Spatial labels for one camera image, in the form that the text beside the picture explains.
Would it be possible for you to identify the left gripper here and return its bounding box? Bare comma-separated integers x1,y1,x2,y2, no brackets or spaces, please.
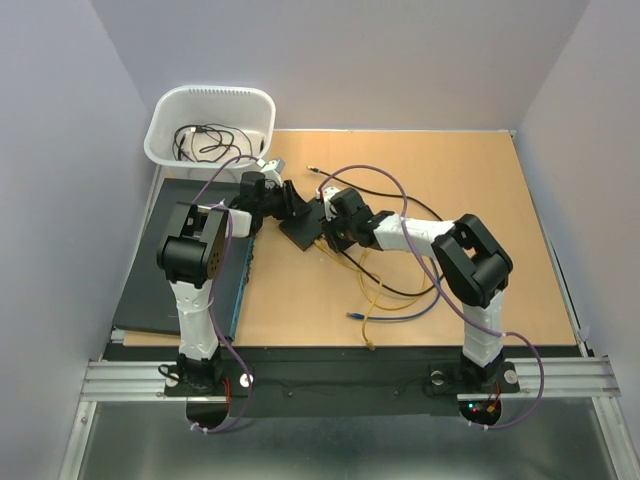
258,181,311,221

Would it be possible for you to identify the small black network switch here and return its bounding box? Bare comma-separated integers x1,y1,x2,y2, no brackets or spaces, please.
279,199,325,251

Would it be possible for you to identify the long yellow ethernet cable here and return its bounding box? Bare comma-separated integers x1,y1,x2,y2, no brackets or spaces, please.
312,238,439,311

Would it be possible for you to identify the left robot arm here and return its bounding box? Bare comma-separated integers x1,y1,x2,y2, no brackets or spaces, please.
156,172,310,395

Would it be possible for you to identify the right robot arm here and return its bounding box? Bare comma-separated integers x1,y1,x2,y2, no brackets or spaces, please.
316,187,513,390

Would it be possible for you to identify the white plastic bin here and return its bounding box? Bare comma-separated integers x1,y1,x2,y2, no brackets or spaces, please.
143,85,276,183

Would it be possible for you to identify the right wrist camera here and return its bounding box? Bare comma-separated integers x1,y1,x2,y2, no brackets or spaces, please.
315,186,341,221

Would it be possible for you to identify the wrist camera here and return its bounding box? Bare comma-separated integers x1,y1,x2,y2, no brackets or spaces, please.
255,158,286,187
315,186,341,221

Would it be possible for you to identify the long black ethernet cable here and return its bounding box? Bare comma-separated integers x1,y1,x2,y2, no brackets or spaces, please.
305,166,446,299

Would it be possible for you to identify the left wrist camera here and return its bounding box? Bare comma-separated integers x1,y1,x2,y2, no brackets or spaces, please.
255,158,286,187

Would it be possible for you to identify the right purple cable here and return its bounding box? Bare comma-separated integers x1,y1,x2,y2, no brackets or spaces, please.
317,164,546,431

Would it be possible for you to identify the purple cable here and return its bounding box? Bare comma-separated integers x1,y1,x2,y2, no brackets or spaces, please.
317,164,546,431
187,154,266,435

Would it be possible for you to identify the black cable in bin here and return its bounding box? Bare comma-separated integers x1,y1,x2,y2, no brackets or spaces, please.
172,123,266,165

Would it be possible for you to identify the blue ethernet cable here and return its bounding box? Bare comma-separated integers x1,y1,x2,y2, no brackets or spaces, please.
346,249,444,324

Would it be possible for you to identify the short yellow ethernet cable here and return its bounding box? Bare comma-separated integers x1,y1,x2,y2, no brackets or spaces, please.
357,249,384,350

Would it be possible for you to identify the large black rack switch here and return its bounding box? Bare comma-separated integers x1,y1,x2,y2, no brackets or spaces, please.
112,179,254,340

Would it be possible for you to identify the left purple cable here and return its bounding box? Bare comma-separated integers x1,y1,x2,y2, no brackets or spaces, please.
187,154,266,435

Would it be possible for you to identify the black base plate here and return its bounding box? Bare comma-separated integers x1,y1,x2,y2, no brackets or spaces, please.
102,342,521,431

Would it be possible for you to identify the aluminium rail frame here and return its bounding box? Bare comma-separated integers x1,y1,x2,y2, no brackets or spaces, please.
60,347,639,479

